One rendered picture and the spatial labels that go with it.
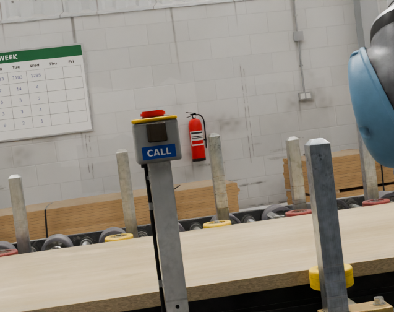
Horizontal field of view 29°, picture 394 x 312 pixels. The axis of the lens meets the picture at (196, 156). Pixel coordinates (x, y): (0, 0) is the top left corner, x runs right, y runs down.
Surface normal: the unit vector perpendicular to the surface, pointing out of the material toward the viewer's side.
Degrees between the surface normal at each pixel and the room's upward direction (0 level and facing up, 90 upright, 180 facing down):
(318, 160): 90
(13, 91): 90
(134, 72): 90
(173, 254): 90
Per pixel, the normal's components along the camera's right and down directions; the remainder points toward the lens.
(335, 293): 0.11, 0.04
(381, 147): -0.33, 0.70
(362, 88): -0.51, -0.26
